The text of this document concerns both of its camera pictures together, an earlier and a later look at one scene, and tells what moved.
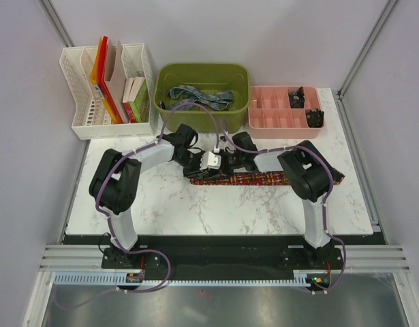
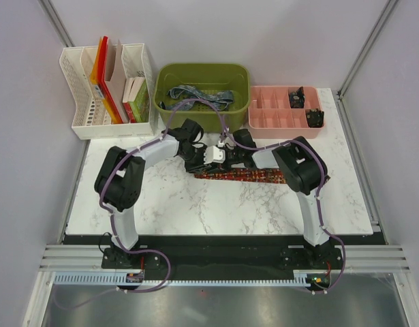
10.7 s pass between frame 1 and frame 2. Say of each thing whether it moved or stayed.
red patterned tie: moved
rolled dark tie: stayed
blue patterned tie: stayed
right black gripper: stayed
